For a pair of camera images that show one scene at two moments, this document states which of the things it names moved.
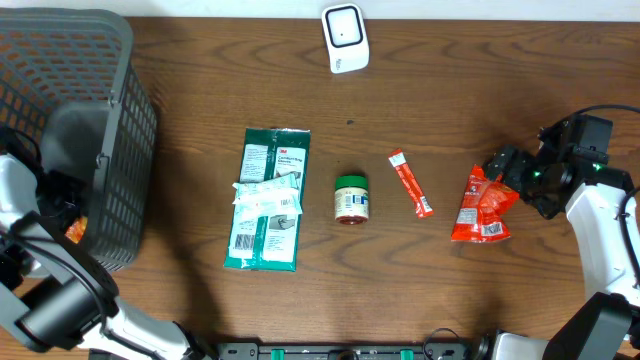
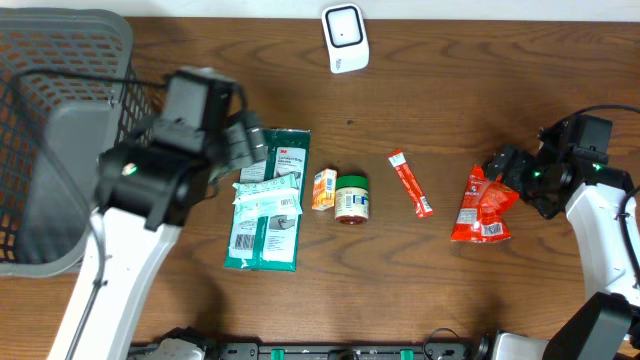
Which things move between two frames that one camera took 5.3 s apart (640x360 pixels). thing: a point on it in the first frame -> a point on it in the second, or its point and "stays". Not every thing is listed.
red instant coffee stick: (407, 177) stays
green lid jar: (351, 199) stays
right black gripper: (513, 177) stays
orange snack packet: (76, 229) -> (324, 189)
